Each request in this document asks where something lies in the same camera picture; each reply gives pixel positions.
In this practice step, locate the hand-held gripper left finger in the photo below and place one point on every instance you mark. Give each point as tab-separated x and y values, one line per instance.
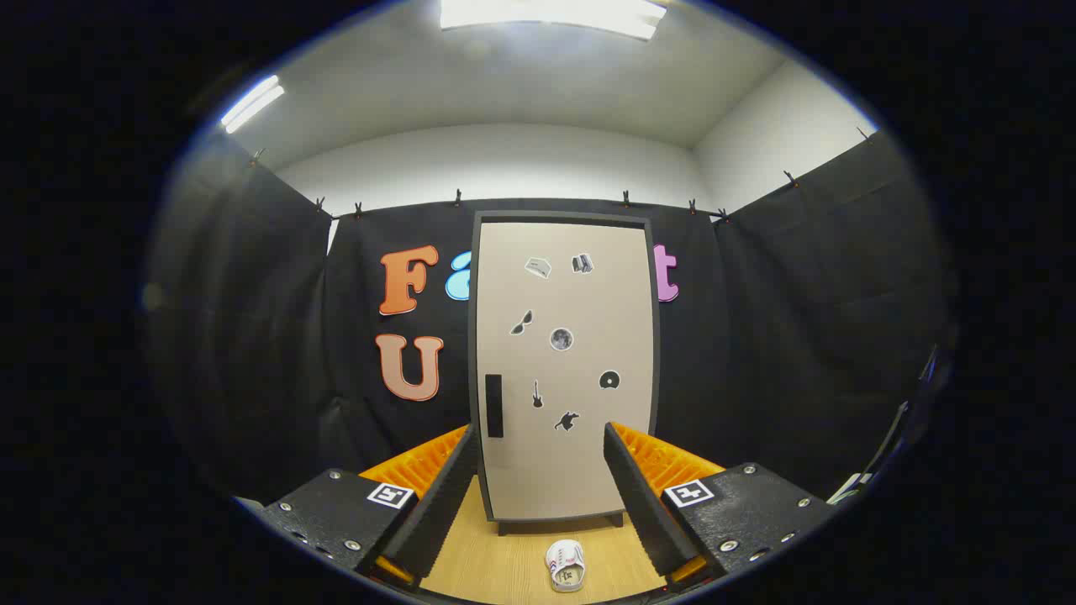
445	504

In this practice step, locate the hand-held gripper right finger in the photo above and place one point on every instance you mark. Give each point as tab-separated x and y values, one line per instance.
643	512

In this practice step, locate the white canvas shoe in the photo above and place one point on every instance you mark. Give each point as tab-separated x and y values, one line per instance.
565	559

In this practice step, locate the beige shoe cabinet door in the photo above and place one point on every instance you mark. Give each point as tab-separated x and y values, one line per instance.
546	462

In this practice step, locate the dark grey shoe cabinet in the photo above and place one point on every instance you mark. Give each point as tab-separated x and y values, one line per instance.
563	216

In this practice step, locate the black backdrop cloth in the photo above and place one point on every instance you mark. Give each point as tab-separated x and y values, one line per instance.
252	336

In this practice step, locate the row of black cloth clips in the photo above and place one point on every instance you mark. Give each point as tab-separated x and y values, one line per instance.
458	198

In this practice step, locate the narrow ceiling light panel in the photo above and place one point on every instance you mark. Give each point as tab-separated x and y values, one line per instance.
250	105

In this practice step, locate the large ceiling light panel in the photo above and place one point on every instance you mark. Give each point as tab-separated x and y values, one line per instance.
546	13

